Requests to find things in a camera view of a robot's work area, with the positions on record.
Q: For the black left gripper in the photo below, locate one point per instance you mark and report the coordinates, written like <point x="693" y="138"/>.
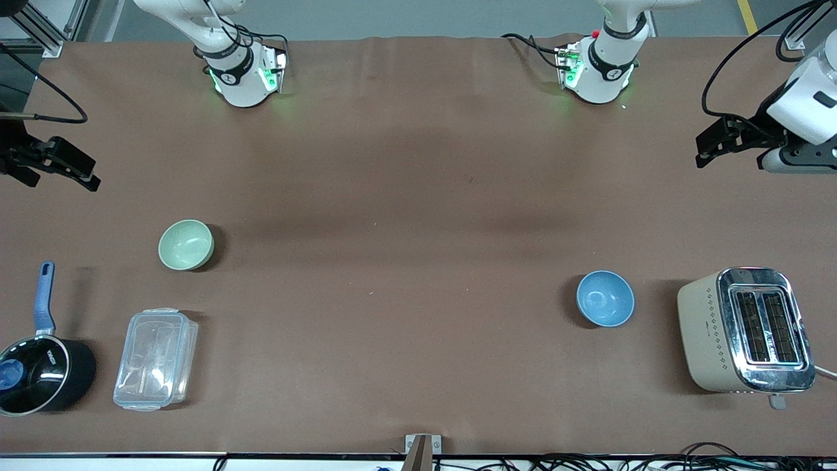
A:
<point x="760" y="131"/>

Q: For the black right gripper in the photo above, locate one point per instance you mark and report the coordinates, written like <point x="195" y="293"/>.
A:
<point x="11" y="154"/>

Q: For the green bowl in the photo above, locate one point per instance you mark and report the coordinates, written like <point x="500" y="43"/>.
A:
<point x="185" y="244"/>

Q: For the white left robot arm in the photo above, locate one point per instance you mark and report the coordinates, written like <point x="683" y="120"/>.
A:
<point x="605" y="72"/>

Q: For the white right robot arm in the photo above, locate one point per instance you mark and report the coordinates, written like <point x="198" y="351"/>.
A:
<point x="239" y="78"/>

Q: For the blue bowl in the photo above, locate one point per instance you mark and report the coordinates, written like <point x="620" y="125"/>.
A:
<point x="605" y="298"/>

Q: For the beige chrome toaster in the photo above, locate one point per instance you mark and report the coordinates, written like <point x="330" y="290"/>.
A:
<point x="745" y="330"/>

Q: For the clear plastic lidded container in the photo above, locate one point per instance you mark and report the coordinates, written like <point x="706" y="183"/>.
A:
<point x="155" y="360"/>

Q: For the brown table cover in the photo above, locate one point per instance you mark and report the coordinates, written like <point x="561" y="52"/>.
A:
<point x="405" y="248"/>

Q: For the aluminium frame profile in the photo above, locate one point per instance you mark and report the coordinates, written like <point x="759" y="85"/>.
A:
<point x="46" y="29"/>

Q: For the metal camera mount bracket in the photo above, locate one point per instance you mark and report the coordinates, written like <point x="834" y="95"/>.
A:
<point x="422" y="451"/>

